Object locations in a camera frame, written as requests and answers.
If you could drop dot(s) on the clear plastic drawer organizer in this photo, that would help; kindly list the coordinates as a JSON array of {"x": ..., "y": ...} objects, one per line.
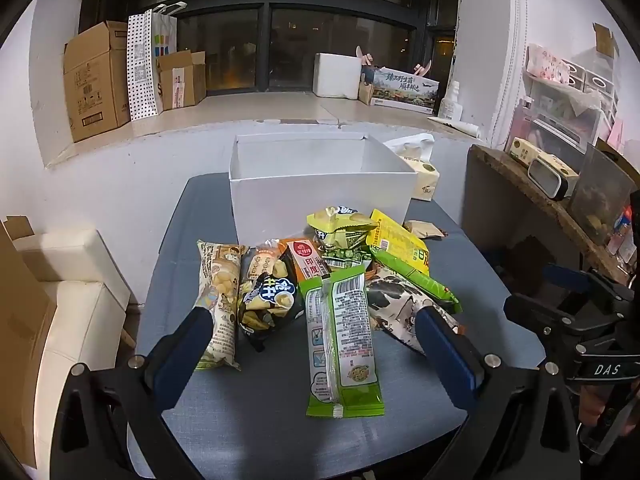
[{"x": 567, "y": 107}]

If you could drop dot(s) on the cream leather sofa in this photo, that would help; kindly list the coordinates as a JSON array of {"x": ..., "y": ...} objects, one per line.
[{"x": 63, "y": 302}]

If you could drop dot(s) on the large cardboard box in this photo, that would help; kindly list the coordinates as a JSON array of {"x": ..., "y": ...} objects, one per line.
[{"x": 95, "y": 80}]

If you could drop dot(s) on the green long snack packet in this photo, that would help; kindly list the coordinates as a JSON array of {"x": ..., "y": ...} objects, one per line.
[{"x": 439, "y": 292}]

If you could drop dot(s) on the yellow-green snack bag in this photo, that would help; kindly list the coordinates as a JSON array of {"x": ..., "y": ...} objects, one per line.
[{"x": 341, "y": 233}]

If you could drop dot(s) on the tissue box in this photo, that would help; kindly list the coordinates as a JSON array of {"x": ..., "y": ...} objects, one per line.
[{"x": 417, "y": 152}]

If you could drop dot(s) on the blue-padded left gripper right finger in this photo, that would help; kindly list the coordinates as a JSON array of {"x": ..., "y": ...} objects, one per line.
[{"x": 452, "y": 356}]

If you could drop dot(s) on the orange flying cake packet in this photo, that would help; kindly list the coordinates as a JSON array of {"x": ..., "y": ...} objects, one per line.
[{"x": 304, "y": 257}]

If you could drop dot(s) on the white foam box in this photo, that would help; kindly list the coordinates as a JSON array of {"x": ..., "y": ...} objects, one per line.
[{"x": 336, "y": 76}]

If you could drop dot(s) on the wooden side shelf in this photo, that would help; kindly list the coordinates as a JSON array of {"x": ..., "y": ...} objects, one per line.
[{"x": 501, "y": 207}]

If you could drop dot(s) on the white open storage box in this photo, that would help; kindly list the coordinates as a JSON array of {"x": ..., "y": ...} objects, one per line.
[{"x": 277, "y": 179}]

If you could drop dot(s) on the yellow snack packet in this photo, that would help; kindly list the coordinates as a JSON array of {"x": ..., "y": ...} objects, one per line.
[{"x": 390, "y": 236}]

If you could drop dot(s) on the cow-pattern snack bag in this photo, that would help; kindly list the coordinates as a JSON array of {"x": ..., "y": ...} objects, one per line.
[{"x": 394, "y": 303}]

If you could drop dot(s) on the small white digital clock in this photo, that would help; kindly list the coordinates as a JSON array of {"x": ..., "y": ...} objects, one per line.
[{"x": 555, "y": 179}]

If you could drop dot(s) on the dark clear container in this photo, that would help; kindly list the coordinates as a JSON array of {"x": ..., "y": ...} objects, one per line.
[{"x": 600, "y": 196}]

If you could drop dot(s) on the printed landscape carton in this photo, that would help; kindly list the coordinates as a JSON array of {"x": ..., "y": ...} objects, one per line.
[{"x": 396, "y": 89}]

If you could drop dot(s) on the white plastic bottle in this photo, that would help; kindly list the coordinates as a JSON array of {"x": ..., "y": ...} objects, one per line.
[{"x": 450, "y": 107}]

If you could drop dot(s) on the beige puffed snack packet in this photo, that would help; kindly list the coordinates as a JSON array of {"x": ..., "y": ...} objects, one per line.
[{"x": 218, "y": 288}]

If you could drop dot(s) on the green snack bar packet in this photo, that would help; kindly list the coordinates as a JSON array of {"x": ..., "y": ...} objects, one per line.
[{"x": 343, "y": 376}]

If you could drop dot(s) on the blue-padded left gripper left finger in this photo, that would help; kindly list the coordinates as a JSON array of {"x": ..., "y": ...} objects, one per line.
[{"x": 174, "y": 358}]

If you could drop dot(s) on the small open cardboard box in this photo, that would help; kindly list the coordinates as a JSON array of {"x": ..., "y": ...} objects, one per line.
[{"x": 182, "y": 79}]

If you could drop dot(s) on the black chips snack bag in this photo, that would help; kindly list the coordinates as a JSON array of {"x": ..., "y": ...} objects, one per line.
[{"x": 269, "y": 296}]

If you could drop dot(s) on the white dotted paper bag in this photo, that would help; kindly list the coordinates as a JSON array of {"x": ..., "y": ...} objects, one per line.
[{"x": 150, "y": 35}]

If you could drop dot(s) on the small brown snack packet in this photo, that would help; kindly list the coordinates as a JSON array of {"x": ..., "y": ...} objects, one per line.
[{"x": 424, "y": 230}]

